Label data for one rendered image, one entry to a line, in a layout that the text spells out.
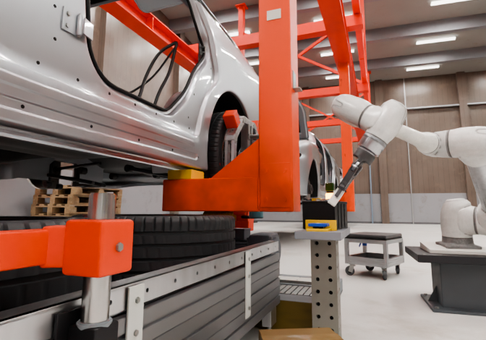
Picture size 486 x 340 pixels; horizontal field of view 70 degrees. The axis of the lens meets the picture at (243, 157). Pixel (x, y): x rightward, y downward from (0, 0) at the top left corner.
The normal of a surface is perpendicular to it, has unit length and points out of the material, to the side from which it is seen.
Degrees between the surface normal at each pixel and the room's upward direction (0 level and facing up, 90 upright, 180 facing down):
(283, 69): 90
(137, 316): 90
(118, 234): 90
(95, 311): 90
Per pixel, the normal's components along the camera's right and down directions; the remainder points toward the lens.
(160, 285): 0.93, -0.05
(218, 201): -0.36, -0.15
